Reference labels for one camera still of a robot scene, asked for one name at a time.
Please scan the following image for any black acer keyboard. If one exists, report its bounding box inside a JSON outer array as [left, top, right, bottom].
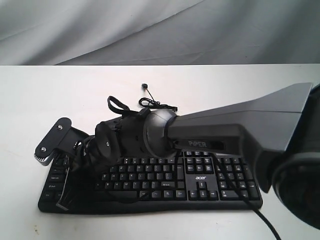
[[38, 150, 263, 215]]

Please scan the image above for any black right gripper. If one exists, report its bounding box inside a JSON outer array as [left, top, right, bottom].
[[53, 121, 98, 210]]

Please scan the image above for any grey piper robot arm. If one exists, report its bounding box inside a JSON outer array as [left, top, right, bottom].
[[38, 83, 320, 228]]

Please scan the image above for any grey backdrop cloth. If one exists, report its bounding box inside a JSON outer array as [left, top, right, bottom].
[[0, 0, 320, 66]]

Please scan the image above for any black keyboard usb cable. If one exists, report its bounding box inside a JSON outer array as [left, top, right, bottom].
[[138, 82, 179, 112]]

